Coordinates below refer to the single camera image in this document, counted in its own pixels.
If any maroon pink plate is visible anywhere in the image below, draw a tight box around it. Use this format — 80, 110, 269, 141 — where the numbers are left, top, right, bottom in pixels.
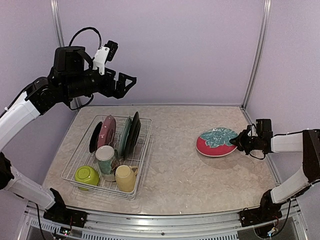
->
97, 115, 116, 148

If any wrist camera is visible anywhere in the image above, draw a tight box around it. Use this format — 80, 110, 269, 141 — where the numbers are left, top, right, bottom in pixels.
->
92, 40, 119, 76
255, 118, 273, 138

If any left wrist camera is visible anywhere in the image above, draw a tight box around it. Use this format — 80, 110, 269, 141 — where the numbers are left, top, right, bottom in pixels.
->
92, 40, 119, 76

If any left camera black cable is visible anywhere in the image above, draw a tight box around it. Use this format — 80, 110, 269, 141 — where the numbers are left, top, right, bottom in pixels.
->
68, 26, 103, 50

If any lime green bowl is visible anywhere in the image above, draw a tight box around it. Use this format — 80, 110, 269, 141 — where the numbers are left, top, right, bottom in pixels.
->
74, 165, 100, 186

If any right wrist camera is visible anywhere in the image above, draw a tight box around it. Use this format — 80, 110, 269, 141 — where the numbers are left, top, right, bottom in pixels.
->
255, 118, 273, 138

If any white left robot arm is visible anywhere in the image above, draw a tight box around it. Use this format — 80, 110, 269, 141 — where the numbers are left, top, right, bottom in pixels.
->
0, 46, 137, 223

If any yellow mug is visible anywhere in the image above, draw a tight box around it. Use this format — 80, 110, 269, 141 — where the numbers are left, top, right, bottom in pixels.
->
115, 165, 139, 193

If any red teal leaf plate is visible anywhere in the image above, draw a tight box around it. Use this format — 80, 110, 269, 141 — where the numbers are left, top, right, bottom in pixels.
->
195, 127, 238, 158

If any black rimmed striped plate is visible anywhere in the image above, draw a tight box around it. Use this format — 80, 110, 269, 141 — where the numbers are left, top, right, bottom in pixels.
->
123, 111, 141, 161

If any small black plate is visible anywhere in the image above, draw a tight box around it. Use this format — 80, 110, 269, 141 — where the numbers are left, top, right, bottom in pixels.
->
89, 121, 103, 153

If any right aluminium corner post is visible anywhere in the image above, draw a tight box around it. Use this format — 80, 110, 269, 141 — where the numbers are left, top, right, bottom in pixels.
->
241, 0, 272, 112

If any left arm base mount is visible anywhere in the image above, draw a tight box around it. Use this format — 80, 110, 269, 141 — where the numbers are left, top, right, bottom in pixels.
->
43, 188, 88, 228

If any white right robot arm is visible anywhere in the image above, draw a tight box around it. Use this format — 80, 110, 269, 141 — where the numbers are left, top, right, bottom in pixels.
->
230, 119, 320, 222

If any left aluminium corner post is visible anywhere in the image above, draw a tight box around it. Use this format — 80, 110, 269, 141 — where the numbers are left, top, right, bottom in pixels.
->
49, 0, 82, 108

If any floral patterned tall mug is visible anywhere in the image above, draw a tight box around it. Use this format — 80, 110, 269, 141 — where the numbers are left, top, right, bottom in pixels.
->
95, 145, 118, 182

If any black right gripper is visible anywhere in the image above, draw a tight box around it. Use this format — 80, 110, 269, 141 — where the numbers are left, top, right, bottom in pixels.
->
230, 129, 262, 155

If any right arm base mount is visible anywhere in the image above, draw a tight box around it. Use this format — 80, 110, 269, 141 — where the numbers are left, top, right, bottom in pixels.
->
239, 196, 283, 227

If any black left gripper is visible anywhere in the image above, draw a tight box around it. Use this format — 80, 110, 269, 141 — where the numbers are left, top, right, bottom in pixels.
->
63, 67, 137, 99

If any aluminium corner post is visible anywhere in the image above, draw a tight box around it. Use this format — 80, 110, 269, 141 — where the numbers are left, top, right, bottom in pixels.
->
49, 0, 82, 108
241, 0, 272, 112

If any aluminium front frame rail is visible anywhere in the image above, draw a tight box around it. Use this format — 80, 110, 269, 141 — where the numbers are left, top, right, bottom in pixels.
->
14, 199, 308, 240

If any light teal flower plate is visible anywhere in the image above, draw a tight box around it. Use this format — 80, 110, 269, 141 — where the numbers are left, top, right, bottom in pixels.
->
118, 116, 132, 159

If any white wire dish rack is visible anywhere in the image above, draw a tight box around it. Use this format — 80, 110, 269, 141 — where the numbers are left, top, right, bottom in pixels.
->
61, 114, 152, 200

